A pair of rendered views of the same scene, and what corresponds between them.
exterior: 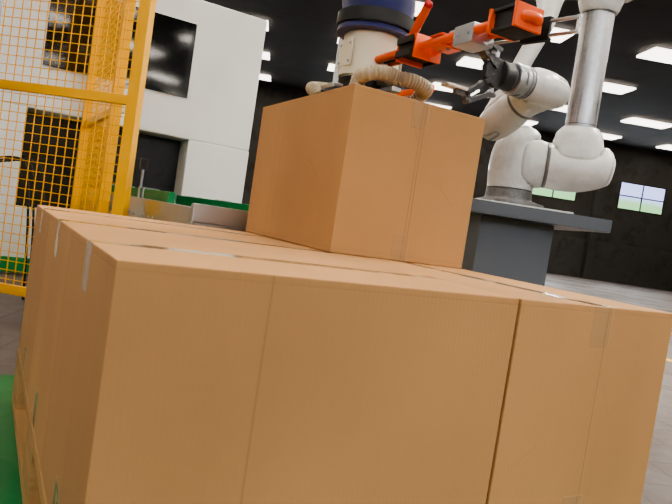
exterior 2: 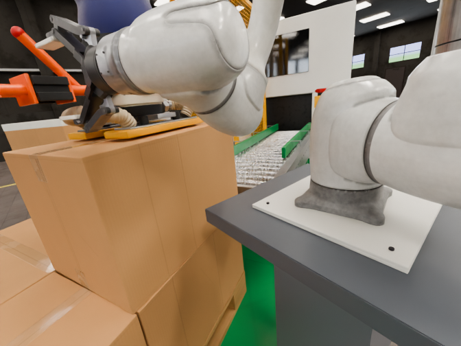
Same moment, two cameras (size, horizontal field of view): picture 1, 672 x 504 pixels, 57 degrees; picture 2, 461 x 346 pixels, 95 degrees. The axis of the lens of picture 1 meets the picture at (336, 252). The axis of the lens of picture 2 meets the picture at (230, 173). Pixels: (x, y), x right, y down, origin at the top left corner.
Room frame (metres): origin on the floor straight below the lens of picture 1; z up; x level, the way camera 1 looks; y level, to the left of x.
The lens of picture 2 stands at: (1.68, -0.81, 1.01)
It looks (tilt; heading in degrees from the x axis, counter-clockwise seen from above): 18 degrees down; 58
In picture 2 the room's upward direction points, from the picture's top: 6 degrees counter-clockwise
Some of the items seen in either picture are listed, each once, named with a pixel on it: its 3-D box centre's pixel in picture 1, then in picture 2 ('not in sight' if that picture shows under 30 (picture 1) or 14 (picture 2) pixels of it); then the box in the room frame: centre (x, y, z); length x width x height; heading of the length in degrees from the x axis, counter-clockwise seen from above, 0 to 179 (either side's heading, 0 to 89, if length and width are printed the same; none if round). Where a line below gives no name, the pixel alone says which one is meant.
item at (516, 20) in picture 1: (514, 21); not in sight; (1.31, -0.29, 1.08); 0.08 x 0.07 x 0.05; 28
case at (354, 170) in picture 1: (353, 180); (152, 186); (1.83, -0.02, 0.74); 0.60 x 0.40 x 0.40; 28
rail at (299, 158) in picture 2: not in sight; (304, 151); (3.34, 0.47, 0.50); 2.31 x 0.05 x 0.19; 30
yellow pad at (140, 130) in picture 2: not in sight; (161, 121); (1.89, -0.10, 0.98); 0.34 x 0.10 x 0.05; 28
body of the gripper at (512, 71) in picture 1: (496, 73); (103, 72); (1.73, -0.36, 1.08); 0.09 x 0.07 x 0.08; 118
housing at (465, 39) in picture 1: (473, 37); not in sight; (1.43, -0.23, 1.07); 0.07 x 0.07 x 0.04; 28
